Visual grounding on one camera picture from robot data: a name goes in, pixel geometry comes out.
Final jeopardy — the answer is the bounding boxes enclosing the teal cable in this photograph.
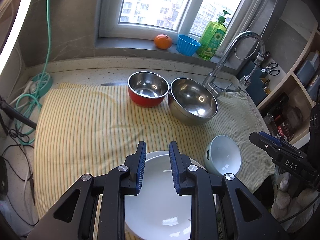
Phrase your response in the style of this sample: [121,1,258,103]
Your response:
[13,0,54,146]

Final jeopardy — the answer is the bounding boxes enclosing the red steel-lined bowl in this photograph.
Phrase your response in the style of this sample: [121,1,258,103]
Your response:
[127,71,170,108]

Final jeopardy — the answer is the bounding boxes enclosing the green dish soap bottle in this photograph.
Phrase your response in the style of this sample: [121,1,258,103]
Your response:
[196,10,230,61]

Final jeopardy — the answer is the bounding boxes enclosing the black scissors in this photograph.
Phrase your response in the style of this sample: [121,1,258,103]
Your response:
[261,62,280,76]

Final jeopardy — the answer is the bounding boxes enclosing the yellow striped cloth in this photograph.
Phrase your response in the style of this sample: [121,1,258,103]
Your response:
[33,82,276,240]

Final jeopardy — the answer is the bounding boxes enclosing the large stainless steel bowl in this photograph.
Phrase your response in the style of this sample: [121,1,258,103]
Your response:
[168,77,218,126]

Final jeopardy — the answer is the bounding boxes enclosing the light blue ceramic bowl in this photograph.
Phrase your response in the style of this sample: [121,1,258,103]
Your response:
[203,135,241,176]

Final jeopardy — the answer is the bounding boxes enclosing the blue fluted cup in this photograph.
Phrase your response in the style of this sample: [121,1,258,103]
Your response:
[176,34,201,56]

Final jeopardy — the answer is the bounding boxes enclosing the teal power strip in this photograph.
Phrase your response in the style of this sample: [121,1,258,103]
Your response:
[30,72,53,98]

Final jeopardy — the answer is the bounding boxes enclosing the dark teal knife block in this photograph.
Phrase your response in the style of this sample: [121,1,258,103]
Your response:
[236,60,271,106]

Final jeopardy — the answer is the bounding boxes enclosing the orange fruit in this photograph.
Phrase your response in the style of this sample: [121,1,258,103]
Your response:
[154,34,172,50]

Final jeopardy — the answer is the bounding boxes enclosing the plain white deep plate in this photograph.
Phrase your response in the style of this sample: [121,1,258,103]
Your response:
[124,151,191,239]

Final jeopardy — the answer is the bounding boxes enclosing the chrome kitchen faucet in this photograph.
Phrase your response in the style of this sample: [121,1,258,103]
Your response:
[202,31,266,99]

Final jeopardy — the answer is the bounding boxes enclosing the white window frame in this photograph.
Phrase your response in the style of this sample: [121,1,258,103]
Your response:
[98,0,263,56]

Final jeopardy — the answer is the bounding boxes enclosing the black cable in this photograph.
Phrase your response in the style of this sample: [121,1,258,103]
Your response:
[0,127,41,227]

